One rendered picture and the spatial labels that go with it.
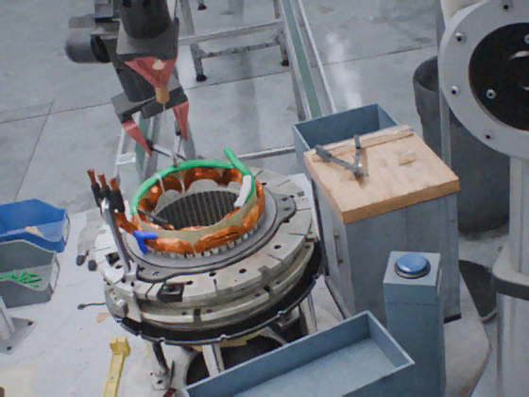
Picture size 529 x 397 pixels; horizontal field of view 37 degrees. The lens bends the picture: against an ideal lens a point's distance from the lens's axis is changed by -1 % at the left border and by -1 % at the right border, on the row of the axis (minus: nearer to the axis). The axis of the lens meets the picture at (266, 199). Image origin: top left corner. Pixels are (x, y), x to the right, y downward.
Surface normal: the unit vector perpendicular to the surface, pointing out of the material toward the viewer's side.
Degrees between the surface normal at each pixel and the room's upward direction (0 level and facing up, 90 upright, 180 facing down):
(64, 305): 0
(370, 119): 90
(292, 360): 90
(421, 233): 90
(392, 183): 0
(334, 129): 90
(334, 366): 0
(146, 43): 21
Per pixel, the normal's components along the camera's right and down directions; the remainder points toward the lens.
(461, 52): -0.54, 0.53
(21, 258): 0.06, 0.51
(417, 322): -0.28, 0.56
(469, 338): -0.16, -0.83
